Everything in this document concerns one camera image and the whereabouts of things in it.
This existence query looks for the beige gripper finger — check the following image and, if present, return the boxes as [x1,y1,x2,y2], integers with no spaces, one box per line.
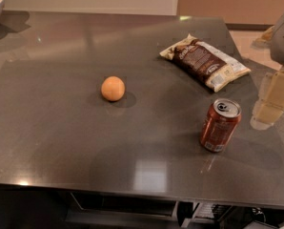
[256,26,274,44]
[254,68,284,125]

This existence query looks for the orange fruit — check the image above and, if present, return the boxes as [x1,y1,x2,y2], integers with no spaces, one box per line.
[101,76,125,101]

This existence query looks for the brown chip bag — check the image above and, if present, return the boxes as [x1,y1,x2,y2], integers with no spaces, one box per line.
[159,34,251,93]

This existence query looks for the open drawer under counter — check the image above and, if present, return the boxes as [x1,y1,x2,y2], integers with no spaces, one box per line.
[60,191,178,229]

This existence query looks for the red coke can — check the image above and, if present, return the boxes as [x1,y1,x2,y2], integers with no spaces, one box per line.
[199,98,241,153]

